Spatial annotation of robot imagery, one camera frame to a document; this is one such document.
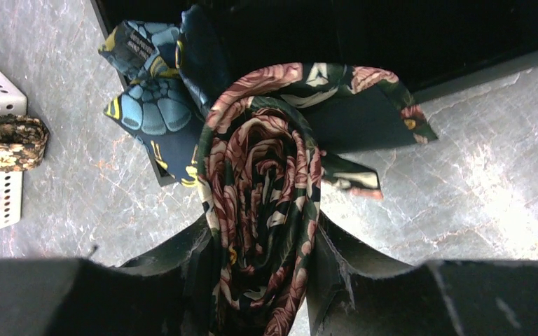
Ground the black tie display box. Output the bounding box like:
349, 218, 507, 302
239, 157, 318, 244
90, 0, 538, 188

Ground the black pink floral tie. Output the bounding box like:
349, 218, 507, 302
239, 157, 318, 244
196, 62, 437, 335

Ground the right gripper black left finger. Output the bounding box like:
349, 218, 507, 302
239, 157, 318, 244
0, 218, 212, 335

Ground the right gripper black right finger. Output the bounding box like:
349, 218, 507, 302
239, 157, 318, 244
307, 216, 538, 335

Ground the blue patterned rolled tie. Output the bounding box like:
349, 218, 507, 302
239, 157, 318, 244
98, 5, 234, 187

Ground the brown floral tie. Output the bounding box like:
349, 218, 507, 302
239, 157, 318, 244
0, 114, 50, 172

